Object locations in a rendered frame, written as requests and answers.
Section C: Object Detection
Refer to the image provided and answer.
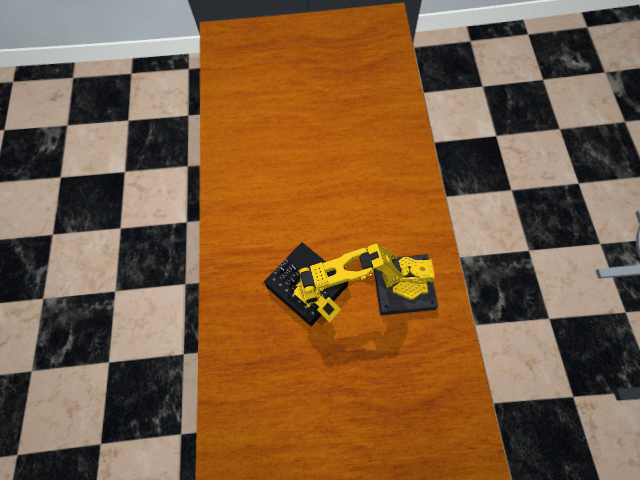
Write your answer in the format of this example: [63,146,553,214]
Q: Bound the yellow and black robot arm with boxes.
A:
[299,243,433,305]

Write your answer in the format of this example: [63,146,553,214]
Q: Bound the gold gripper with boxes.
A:
[293,282,340,322]

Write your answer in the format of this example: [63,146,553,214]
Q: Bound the black lighting desk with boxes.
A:
[264,242,348,326]

